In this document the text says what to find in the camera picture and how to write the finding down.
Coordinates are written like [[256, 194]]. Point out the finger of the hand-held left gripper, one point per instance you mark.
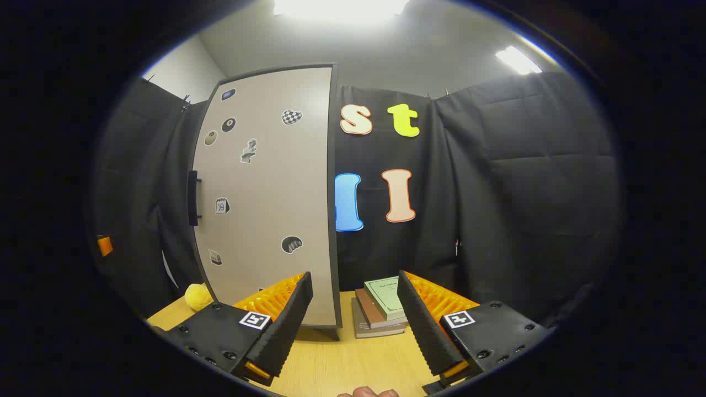
[[105, 246]]

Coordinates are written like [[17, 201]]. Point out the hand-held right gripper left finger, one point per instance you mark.
[[287, 325]]

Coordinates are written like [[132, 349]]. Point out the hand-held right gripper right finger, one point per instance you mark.
[[424, 325]]

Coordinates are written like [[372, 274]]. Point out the dark grey cabinet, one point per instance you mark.
[[334, 220]]

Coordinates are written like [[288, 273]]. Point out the grey cabinet door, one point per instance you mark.
[[265, 182]]

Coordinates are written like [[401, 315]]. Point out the brown book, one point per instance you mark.
[[368, 311]]

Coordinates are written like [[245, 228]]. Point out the grey book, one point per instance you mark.
[[364, 331]]

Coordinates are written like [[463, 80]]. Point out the black backdrop cloth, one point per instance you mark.
[[524, 193]]

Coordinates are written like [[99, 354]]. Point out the narrow ceiling light strip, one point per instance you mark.
[[518, 59]]

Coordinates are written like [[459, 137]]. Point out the large ceiling light panel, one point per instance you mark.
[[342, 8]]

